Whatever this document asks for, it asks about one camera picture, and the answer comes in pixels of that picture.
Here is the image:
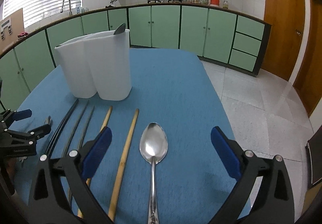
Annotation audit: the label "small clear-handled spoon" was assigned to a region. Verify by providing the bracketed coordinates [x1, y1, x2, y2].
[44, 116, 53, 126]

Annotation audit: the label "thin metal chopstick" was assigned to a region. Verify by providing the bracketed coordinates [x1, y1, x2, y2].
[62, 101, 89, 157]
[67, 105, 96, 205]

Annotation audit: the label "bamboo chopstick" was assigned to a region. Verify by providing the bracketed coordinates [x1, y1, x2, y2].
[107, 108, 139, 221]
[77, 106, 112, 218]

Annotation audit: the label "large steel spoon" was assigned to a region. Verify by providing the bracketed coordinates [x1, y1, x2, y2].
[139, 122, 168, 223]

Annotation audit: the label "small steel spoon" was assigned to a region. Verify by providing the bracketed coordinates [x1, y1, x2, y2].
[114, 23, 126, 35]

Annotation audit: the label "black chopstick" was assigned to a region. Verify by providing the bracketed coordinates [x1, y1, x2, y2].
[45, 99, 79, 158]

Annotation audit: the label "green lower kitchen cabinets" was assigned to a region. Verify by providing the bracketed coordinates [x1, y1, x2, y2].
[1, 3, 271, 110]

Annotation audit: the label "dark board at right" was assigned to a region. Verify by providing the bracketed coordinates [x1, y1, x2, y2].
[306, 127, 322, 188]

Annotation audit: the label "cardboard box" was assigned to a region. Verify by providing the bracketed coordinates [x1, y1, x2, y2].
[0, 8, 25, 53]

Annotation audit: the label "white plastic utensil holder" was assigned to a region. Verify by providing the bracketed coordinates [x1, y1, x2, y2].
[55, 29, 132, 101]

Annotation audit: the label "blue table cloth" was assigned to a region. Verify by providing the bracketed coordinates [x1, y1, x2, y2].
[8, 47, 252, 224]

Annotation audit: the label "steel sink faucet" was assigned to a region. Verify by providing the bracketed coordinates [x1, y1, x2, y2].
[60, 0, 73, 16]

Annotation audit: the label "brown wooden door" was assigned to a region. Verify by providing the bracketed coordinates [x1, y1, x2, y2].
[261, 0, 305, 81]

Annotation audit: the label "glass jar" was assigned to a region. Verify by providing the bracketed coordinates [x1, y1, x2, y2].
[222, 1, 229, 9]

